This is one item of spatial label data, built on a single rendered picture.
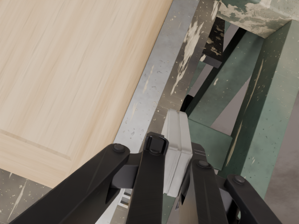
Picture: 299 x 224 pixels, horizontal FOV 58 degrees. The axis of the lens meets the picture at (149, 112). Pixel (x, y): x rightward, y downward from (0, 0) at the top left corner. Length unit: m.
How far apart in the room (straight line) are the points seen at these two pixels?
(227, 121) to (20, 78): 1.71
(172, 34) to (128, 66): 0.11
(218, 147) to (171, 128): 0.45
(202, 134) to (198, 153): 0.43
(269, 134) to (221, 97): 0.37
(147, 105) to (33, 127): 0.22
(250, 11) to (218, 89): 0.31
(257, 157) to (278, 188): 2.20
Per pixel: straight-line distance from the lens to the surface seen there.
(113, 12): 0.58
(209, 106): 0.94
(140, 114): 0.50
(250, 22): 0.69
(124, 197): 0.54
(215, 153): 0.61
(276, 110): 0.58
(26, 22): 0.60
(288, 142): 2.27
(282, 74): 0.60
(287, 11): 0.65
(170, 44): 0.54
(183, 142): 0.16
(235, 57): 0.83
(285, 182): 2.67
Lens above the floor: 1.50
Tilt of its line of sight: 45 degrees down
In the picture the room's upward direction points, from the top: 161 degrees counter-clockwise
